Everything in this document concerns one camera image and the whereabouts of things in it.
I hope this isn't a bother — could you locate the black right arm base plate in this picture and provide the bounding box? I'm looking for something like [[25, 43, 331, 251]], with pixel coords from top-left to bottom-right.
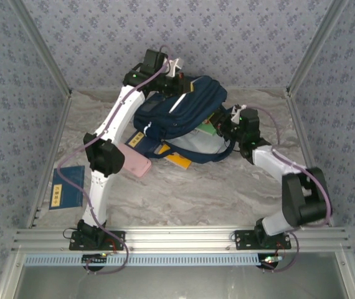
[[234, 229, 292, 251]]

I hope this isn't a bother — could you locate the light blue slotted cable duct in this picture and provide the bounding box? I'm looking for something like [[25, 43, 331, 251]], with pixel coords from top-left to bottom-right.
[[24, 252, 264, 267]]

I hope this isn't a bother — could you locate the blue book with yellow label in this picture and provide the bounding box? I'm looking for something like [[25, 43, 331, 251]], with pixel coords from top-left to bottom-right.
[[126, 130, 153, 153], [49, 164, 85, 210]]

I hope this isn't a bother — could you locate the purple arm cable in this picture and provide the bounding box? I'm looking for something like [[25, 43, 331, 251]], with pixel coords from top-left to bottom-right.
[[242, 105, 334, 273], [56, 45, 171, 275]]

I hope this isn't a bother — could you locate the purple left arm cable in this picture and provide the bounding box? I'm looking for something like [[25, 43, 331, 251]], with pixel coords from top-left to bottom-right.
[[56, 45, 171, 275]]

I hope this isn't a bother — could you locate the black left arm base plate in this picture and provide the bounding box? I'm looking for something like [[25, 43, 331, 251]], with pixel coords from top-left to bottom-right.
[[69, 230, 126, 251]]

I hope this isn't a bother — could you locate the aluminium frame post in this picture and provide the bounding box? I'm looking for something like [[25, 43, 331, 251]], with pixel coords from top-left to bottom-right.
[[9, 0, 72, 97], [286, 0, 351, 94]]

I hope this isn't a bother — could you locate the navy blue backpack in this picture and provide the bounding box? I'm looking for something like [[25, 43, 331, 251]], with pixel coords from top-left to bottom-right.
[[133, 74, 237, 164]]

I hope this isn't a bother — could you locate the aluminium side rail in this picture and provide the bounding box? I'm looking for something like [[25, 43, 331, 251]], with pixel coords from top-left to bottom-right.
[[26, 93, 72, 230], [285, 88, 336, 228]]

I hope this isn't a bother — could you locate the pink pouch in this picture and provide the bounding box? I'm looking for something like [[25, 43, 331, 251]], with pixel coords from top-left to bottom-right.
[[115, 142, 153, 178]]

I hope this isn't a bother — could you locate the black controller board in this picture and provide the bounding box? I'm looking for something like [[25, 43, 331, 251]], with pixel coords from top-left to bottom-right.
[[82, 254, 108, 272], [258, 254, 286, 272]]

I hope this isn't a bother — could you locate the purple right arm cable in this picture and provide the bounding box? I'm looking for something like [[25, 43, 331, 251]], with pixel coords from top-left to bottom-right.
[[242, 105, 334, 273]]

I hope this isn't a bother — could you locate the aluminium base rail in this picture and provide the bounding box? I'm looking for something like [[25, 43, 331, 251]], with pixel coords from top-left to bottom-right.
[[11, 226, 352, 252]]

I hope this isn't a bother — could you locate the grey metal panel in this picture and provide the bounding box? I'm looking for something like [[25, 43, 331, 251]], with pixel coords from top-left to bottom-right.
[[0, 251, 355, 299]]

